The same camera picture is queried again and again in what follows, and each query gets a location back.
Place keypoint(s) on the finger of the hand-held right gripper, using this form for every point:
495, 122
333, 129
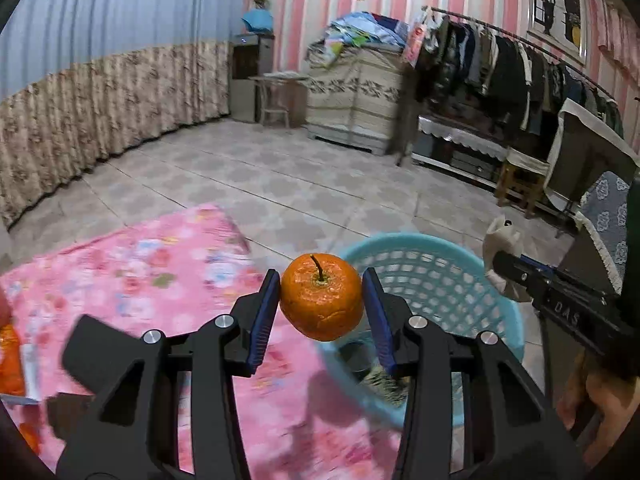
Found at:
542, 267
515, 270

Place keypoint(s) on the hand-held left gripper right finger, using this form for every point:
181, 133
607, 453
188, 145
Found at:
377, 325

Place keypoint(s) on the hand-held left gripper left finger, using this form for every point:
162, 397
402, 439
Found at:
262, 325

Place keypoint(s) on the brown paper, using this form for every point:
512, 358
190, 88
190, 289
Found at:
500, 237

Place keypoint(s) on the orange tangerine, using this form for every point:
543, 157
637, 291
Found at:
320, 305

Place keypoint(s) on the teal plastic basket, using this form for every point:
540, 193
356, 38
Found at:
450, 280

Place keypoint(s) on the dark printed bag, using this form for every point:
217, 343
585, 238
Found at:
380, 392

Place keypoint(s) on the orange snack packet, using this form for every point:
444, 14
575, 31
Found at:
10, 360

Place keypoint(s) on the person's right hand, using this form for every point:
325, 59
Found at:
610, 410

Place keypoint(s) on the blue lace cloth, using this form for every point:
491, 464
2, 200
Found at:
607, 220

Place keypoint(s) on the wooden stool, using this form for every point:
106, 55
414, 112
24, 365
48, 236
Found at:
520, 185

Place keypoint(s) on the cloth-covered dark board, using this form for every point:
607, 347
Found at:
590, 160

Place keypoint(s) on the pink floral tablecloth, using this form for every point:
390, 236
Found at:
150, 285

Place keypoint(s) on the low shelf with lace cloth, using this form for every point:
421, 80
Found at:
460, 135

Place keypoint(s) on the row of hanging clothes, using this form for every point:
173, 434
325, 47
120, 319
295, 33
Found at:
500, 70

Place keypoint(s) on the cloth-covered cabinet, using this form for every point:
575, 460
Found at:
355, 100

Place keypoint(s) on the water dispenser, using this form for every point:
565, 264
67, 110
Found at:
250, 85

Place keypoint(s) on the small side table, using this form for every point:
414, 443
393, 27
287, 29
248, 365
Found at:
280, 77

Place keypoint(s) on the pink hanging plastic bag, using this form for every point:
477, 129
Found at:
414, 42

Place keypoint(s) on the metal clothes rack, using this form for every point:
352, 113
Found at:
465, 16

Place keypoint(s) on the framed black white picture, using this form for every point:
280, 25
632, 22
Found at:
555, 5

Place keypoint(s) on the pile of clothes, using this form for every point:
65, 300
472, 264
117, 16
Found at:
360, 30

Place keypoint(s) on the blue and floral curtain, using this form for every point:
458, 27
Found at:
100, 85

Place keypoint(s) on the blue cloth cover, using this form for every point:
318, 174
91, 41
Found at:
258, 21

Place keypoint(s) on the small potted plant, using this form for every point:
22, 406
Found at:
260, 2

